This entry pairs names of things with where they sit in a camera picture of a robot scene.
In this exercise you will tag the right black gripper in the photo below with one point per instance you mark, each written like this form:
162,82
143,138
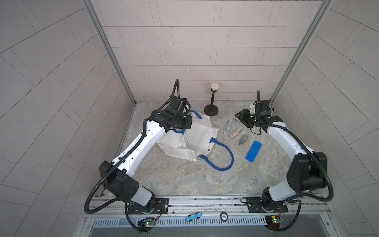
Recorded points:
243,116

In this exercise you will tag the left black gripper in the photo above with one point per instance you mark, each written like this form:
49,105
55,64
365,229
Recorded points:
188,121

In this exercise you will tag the pink compass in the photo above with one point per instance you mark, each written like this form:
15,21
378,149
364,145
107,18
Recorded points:
237,133

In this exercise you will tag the green compass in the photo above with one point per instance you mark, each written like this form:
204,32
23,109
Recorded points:
242,139

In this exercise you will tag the white canvas Doraemon bag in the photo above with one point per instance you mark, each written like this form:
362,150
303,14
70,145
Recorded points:
194,143

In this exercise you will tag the blue compass set box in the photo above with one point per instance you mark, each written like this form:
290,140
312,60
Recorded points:
253,151

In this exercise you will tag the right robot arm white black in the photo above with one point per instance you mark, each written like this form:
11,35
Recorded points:
307,175

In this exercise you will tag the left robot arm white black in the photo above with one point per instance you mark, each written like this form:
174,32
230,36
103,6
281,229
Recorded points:
117,176

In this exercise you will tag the black stand with pink ball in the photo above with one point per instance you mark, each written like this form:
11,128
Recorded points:
211,109

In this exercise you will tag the round black badge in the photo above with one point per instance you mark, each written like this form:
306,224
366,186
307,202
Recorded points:
224,217

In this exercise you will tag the right green circuit board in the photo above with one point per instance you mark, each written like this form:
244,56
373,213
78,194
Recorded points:
273,221

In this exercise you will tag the green circuit board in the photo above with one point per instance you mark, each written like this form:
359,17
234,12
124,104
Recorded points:
273,221
147,223

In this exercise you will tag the blue tape piece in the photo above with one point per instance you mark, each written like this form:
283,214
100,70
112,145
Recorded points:
193,216

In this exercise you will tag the left green circuit board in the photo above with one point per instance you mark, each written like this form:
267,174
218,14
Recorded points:
147,223

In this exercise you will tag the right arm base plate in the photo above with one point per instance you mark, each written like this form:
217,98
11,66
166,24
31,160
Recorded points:
265,205

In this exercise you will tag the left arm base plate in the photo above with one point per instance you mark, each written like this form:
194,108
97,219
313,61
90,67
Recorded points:
158,206

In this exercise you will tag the aluminium rail frame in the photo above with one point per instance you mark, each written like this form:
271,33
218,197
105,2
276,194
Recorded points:
176,206

